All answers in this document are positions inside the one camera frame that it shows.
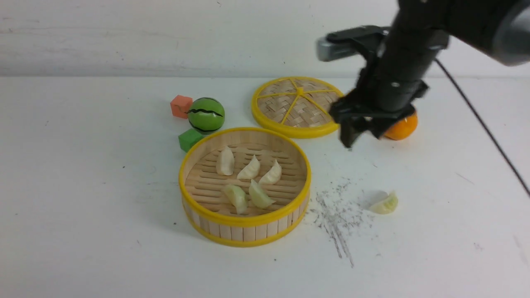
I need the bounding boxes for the orange toy pear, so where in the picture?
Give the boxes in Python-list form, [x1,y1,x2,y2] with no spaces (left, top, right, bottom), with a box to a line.
[384,112,418,141]

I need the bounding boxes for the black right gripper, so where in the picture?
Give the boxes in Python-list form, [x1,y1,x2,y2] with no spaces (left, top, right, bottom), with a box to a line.
[330,17,449,149]

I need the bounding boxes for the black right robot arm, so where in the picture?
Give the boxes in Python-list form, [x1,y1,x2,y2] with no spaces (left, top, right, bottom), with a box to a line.
[317,0,530,148]

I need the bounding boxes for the white dumpling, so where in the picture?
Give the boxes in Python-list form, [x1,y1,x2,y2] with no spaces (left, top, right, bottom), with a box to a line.
[237,155,261,180]
[216,147,235,176]
[259,160,282,185]

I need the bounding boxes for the green watermelon toy ball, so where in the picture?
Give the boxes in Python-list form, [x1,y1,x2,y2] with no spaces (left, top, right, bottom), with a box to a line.
[187,97,225,135]

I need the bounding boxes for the woven bamboo steamer lid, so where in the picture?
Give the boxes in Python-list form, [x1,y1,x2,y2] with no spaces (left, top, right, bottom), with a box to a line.
[251,76,343,138]

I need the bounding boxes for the orange foam cube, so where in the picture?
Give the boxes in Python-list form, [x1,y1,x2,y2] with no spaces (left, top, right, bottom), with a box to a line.
[170,95,193,119]

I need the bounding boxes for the bamboo steamer tray yellow rim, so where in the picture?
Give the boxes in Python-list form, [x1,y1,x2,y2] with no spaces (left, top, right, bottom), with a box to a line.
[178,127,312,247]

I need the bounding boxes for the green foam cube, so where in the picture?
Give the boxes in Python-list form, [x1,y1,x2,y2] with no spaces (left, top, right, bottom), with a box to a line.
[178,128,204,152]

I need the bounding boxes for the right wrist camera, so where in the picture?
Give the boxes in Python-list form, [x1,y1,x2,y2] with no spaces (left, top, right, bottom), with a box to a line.
[316,25,390,62]

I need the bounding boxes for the pale green dumpling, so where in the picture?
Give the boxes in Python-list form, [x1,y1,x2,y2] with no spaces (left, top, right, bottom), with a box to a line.
[249,179,276,209]
[222,184,248,215]
[369,191,399,215]

